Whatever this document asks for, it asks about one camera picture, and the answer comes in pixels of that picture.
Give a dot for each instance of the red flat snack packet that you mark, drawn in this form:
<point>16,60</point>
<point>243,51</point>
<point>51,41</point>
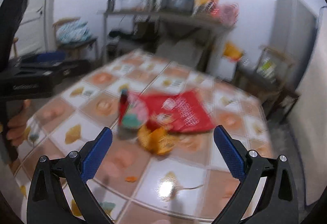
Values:
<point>176,113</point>

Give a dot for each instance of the grey refrigerator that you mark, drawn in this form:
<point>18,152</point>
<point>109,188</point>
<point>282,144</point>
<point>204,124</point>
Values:
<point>293,33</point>

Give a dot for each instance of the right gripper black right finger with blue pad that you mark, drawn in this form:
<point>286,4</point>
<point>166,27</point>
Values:
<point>278,202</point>

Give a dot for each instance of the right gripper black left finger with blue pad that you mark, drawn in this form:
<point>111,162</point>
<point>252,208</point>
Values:
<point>46,199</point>

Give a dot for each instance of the white cabinet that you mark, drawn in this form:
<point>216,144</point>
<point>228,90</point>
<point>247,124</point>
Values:
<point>222,67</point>

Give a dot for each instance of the wooden chair black seat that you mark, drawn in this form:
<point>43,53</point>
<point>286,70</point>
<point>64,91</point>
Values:
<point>266,79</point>

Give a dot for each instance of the white panel door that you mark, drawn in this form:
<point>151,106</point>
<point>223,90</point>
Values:
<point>30,33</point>

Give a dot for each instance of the orange snack wrapper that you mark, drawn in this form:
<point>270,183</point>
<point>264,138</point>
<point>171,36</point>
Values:
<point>157,142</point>

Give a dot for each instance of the floral tile-pattern tablecloth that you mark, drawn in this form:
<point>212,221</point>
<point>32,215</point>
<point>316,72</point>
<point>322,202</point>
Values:
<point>148,175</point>

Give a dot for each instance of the long wooden side table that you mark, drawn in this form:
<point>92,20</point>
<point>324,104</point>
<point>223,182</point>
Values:
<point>200,28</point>

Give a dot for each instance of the clear glass bowl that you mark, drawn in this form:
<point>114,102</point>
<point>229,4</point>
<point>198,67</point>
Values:
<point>129,4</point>

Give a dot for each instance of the person's left hand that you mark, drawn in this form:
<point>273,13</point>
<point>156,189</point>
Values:
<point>18,124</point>

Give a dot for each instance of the pink red plastic bags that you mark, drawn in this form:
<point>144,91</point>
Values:
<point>225,13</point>

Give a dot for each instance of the orange plastic bag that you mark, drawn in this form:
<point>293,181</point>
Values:
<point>232,52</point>

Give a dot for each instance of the chair with patterned cushion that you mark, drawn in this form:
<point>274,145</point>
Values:
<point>72,35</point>

